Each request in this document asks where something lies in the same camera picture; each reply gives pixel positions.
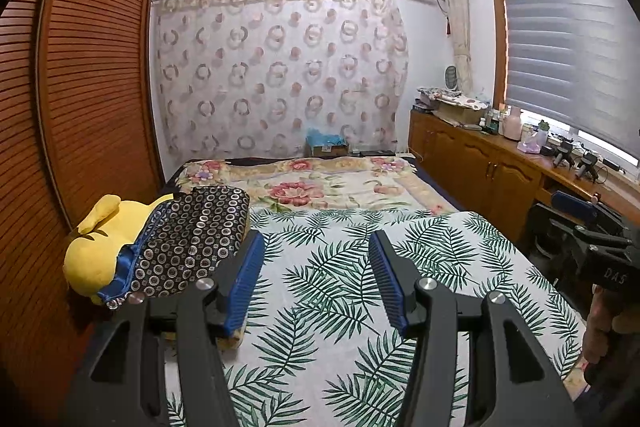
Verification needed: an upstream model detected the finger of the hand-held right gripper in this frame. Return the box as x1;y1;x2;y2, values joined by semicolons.
550;189;633;228
574;224;638;253

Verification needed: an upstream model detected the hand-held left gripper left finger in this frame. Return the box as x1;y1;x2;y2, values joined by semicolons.
62;229;266;427

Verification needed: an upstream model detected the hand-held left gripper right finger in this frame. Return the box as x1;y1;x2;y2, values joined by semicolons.
368;229;581;427

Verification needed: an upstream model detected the dark patterned satin pajama top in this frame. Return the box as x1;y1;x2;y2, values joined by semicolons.
97;186;252;311

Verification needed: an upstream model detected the person's right hand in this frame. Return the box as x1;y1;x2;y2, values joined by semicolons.
581;285;622;366

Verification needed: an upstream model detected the black office chair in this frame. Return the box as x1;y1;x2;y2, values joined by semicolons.
527;202;597;299

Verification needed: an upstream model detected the leaf print bed sheet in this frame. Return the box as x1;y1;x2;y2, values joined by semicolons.
164;209;587;427

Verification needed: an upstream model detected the pink plastic bag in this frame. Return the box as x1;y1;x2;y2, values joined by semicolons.
517;129;549;154

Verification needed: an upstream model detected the pink jug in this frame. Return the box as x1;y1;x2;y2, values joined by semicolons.
504;105;524;140

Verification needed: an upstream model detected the wooden cabinet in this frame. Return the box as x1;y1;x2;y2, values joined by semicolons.
407;107;640;229

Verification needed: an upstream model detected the floral blanket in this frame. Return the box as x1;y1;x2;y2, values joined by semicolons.
172;157;464;216

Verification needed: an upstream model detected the small cardboard box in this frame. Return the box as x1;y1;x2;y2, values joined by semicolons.
310;143;350;157

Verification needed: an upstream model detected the flat cardboard box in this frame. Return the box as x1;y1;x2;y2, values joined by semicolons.
432;106;489;126

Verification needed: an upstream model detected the yellow plush toy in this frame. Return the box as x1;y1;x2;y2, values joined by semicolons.
63;193;176;306

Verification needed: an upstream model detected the grey window blind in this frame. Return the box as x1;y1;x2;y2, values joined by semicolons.
497;0;640;158

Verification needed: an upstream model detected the blue plastic bag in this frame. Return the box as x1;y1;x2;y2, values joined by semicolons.
305;128;347;146

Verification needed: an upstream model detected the clutter pile on cabinet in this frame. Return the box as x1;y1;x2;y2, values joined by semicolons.
417;87;489;108

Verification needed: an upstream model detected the tied beige curtain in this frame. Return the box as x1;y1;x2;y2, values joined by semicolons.
437;0;475;94

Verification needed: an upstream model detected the circle print curtain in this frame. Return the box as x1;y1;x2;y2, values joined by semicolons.
151;0;410;160

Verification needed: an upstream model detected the wooden louvered wardrobe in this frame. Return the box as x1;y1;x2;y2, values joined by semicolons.
0;0;166;427

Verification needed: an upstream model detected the wooden window frame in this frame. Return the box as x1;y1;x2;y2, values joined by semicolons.
487;0;597;108

